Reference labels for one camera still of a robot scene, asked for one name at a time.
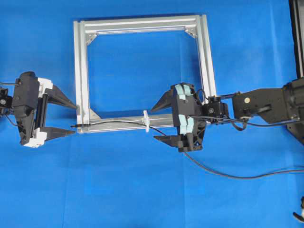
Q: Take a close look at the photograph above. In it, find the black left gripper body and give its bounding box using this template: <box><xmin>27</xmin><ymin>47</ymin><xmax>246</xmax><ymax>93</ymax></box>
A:
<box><xmin>12</xmin><ymin>71</ymin><xmax>53</xmax><ymax>148</ymax></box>

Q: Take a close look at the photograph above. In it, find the blue table mat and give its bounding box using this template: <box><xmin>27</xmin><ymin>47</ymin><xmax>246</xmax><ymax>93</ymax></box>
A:
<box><xmin>0</xmin><ymin>0</ymin><xmax>304</xmax><ymax>228</ymax></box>

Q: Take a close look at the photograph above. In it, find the thin black wire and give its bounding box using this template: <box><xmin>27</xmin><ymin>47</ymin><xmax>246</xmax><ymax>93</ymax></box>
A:
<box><xmin>72</xmin><ymin>121</ymin><xmax>304</xmax><ymax>179</ymax></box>

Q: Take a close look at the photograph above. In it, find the black stand at edge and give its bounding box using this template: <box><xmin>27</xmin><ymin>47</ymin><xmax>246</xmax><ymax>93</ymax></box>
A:
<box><xmin>289</xmin><ymin>0</ymin><xmax>304</xmax><ymax>78</ymax></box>

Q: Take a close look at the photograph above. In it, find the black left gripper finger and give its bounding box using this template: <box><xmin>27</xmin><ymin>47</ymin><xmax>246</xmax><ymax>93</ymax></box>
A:
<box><xmin>38</xmin><ymin>127</ymin><xmax>75</xmax><ymax>143</ymax></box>
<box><xmin>45</xmin><ymin>85</ymin><xmax>77</xmax><ymax>110</ymax></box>

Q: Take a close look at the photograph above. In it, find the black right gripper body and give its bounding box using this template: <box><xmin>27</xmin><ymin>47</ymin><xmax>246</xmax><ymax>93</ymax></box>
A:
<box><xmin>171</xmin><ymin>83</ymin><xmax>205</xmax><ymax>152</ymax></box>

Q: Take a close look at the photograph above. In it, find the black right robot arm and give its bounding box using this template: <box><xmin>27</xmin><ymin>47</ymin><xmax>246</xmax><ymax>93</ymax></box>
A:
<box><xmin>152</xmin><ymin>78</ymin><xmax>304</xmax><ymax>152</ymax></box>

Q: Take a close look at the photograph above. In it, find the black white object at edge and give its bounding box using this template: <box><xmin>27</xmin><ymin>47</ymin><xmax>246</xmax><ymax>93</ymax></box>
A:
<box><xmin>292</xmin><ymin>196</ymin><xmax>304</xmax><ymax>223</ymax></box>

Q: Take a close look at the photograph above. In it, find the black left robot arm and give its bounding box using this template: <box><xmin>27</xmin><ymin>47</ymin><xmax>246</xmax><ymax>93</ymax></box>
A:
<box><xmin>0</xmin><ymin>71</ymin><xmax>76</xmax><ymax>148</ymax></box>

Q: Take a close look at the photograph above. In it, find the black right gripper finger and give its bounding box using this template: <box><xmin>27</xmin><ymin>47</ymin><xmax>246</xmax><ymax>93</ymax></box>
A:
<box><xmin>154</xmin><ymin>135</ymin><xmax>188</xmax><ymax>148</ymax></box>
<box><xmin>151</xmin><ymin>92</ymin><xmax>173</xmax><ymax>112</ymax></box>

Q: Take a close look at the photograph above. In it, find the aluminium extrusion frame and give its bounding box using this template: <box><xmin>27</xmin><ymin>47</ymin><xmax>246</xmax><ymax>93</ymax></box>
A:
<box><xmin>73</xmin><ymin>15</ymin><xmax>217</xmax><ymax>133</ymax></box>

